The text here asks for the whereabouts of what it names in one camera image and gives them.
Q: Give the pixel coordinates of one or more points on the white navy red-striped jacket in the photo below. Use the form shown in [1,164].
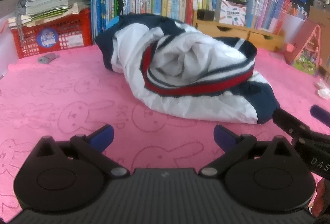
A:
[180,100]

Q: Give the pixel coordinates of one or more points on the small grey object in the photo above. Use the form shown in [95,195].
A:
[47,58]

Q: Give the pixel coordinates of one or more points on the white printed cardboard box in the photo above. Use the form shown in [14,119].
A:
[230,12]

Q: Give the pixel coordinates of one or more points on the pink rabbit print blanket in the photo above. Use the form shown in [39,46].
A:
[64,100]

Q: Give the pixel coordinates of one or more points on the white board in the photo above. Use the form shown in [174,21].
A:
[294,25]

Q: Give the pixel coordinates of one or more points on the pink toy house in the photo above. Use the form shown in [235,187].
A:
[309,53]

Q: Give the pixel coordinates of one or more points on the small black box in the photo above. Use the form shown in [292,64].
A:
[205,15]

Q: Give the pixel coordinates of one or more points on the person's right hand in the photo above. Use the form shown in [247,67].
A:
[323,195]

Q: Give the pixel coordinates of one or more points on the large red plastic crate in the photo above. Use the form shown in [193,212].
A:
[69,30]

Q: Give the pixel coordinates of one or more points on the wooden drawer organizer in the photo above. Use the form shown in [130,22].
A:
[232,30]

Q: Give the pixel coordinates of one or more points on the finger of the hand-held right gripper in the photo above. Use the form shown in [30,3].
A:
[321,113]
[286,120]

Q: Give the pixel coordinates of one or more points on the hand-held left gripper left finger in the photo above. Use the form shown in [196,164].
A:
[103,136]

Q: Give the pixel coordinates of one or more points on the brown cardboard box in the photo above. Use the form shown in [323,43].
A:
[319,15]

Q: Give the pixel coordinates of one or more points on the white plastic bag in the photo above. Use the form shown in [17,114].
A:
[5,46]

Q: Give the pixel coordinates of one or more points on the crumpled white tissue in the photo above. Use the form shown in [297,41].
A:
[322,90]

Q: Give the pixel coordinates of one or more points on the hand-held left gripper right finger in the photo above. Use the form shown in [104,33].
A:
[224,136]

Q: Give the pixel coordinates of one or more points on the row of pastel slim books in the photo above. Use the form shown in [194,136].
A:
[270,10]

